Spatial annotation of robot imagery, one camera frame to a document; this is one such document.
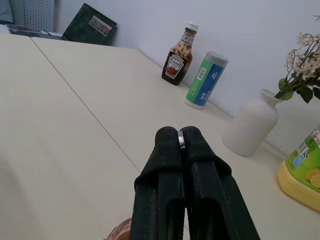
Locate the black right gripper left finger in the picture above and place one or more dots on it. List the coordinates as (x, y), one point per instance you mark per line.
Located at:
(157, 175)

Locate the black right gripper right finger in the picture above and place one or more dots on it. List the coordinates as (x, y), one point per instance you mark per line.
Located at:
(212, 182)

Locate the red jam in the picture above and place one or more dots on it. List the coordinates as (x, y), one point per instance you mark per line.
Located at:
(120, 231)

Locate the white ceramic vase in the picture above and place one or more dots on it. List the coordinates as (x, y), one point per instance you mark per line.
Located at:
(250, 125)

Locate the yellow lemon detergent bottle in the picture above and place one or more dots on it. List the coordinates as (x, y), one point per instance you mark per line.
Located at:
(303, 165)

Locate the green blue cylindrical canister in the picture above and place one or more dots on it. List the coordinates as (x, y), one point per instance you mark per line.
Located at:
(205, 81)

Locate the Heinz sauce bottle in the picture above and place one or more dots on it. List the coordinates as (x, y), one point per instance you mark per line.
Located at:
(177, 58)

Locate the white artificial flower bouquet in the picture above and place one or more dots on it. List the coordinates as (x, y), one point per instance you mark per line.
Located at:
(301, 67)

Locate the dark green box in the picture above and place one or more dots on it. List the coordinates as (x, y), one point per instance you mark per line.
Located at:
(88, 26)

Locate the flat dark box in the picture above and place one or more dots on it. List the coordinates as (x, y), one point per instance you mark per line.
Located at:
(30, 30)

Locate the white perforated metal panel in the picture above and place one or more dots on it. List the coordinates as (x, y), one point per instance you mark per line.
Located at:
(37, 15)

